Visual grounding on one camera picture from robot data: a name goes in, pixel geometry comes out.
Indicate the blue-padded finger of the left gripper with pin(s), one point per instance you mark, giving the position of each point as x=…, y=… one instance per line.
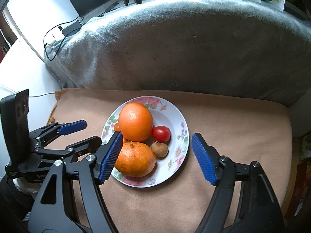
x=43, y=136

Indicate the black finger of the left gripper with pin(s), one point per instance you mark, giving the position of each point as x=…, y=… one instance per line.
x=72, y=152

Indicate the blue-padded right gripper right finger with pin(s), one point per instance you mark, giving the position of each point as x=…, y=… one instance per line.
x=258, y=208

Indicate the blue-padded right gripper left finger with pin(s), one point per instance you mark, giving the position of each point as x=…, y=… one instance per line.
x=54, y=208

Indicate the small kumquat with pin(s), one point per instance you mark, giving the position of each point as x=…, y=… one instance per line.
x=117, y=127

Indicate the mottled mandarin orange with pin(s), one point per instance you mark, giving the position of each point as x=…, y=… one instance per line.
x=135, y=160

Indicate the large smooth orange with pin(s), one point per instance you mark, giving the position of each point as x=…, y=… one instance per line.
x=136, y=122

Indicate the brown longan fruit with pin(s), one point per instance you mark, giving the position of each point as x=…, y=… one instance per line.
x=159, y=149

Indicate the red cherry tomato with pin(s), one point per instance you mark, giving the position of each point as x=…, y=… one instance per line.
x=161, y=134

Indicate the white floral ceramic plate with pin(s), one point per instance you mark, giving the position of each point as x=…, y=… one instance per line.
x=164, y=114

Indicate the black power adapter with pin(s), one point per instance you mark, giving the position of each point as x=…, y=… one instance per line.
x=72, y=29

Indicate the grey plush back cushion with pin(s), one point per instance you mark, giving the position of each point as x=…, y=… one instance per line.
x=223, y=47

